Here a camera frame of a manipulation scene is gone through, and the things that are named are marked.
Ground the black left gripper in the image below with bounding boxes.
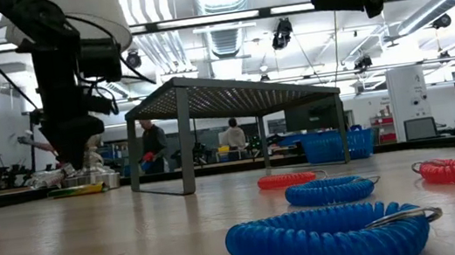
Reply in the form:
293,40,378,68
28,34,136,175

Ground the yellow green crayon box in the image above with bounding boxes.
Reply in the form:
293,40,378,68
46,181,109,200

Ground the blue coil wristband keyring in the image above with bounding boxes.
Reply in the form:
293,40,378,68
221,191,449,255
282,170,384,211

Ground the grey perforated metal desk riser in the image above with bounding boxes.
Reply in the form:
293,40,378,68
117,55,353,203

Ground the person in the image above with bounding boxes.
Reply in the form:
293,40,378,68
214,116,249,152
135,116,173,176
15,127,60,160

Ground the clear plastic wrapping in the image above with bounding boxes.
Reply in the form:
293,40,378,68
23,162,70,193

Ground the black monitor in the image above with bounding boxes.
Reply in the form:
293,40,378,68
283,101,342,137

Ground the red storage shelf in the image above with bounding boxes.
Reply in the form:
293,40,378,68
369,113,397,145

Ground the silver table lamp white shade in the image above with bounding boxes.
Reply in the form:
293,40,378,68
0,0,153,203

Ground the grey monitor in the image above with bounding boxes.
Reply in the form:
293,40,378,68
403,115,439,142

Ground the blue plastic basket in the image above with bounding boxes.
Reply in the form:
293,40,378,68
296,122,377,169

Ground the black overhead camera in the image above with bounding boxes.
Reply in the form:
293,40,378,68
267,16,296,52

